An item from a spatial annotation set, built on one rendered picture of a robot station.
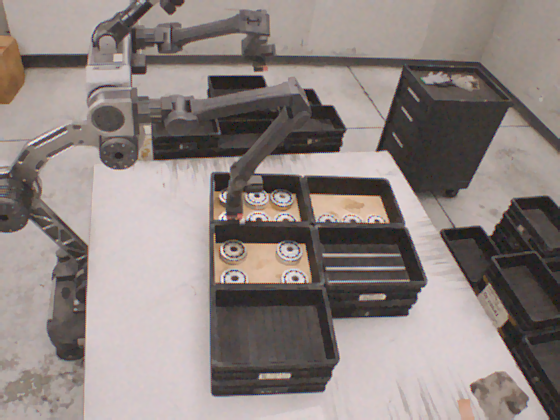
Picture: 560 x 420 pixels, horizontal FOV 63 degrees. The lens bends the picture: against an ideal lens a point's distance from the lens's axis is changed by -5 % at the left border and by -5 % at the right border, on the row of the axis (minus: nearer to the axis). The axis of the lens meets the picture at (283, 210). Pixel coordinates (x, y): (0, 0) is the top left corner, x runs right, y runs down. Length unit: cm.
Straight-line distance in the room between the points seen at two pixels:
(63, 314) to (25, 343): 33
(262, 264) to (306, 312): 26
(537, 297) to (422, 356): 97
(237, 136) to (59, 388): 183
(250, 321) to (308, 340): 21
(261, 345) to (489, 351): 93
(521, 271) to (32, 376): 255
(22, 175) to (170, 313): 80
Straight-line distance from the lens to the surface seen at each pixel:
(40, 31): 466
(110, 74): 152
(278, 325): 170
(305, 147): 306
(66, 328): 244
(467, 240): 314
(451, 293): 219
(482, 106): 330
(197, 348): 178
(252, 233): 188
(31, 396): 259
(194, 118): 145
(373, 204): 222
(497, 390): 200
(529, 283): 277
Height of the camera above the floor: 226
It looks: 44 degrees down
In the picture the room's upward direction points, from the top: 11 degrees clockwise
